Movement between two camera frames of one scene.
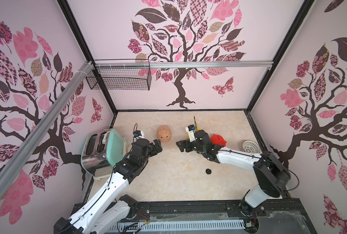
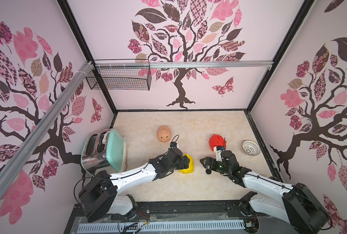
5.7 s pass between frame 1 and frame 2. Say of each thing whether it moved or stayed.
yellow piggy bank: moved
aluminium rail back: stayed
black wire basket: stayed
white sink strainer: stayed
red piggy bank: stayed
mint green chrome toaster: stayed
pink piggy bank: stayed
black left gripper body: moved
